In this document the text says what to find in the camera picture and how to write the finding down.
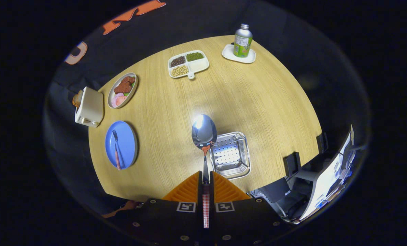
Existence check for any perforated metal tray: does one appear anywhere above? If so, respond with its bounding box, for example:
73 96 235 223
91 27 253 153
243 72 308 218
209 132 251 180

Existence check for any cream toaster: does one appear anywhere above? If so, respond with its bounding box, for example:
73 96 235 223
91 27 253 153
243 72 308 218
74 86 104 128

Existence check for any spoon with checkered handle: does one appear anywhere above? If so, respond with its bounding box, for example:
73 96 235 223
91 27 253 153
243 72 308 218
191 114 218 229

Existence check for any oval cream plate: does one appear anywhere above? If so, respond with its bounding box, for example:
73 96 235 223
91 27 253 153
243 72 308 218
107 72 138 109

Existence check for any white divided dish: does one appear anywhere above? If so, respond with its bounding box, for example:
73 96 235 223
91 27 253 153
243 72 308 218
168 50 210 80

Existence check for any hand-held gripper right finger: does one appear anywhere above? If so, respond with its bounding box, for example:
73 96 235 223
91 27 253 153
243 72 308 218
209 171 286 246

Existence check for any toast slice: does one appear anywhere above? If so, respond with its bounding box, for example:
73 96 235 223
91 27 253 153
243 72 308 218
72 90 84 108

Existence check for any blue round plate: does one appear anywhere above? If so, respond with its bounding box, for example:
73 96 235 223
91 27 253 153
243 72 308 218
105 120 138 170

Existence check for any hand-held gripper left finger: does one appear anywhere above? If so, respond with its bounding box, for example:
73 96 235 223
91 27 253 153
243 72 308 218
120 171 204 246

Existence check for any green label metal bottle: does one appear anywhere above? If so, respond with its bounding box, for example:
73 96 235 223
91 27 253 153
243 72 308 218
233 23 253 58

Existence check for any white panel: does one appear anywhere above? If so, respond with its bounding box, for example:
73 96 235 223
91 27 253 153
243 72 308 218
299 125 356 222

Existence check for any small white tray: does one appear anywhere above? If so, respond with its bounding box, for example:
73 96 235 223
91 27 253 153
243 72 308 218
222 43 256 64

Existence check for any brown meat piece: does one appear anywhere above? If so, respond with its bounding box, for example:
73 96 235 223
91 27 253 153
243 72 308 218
114 76 136 95

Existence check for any dark chair with metal frame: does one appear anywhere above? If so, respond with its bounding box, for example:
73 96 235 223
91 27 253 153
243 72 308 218
255 177 292 219

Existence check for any fork with checkered handle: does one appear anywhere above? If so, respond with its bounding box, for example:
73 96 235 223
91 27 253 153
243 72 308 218
112 129 122 170

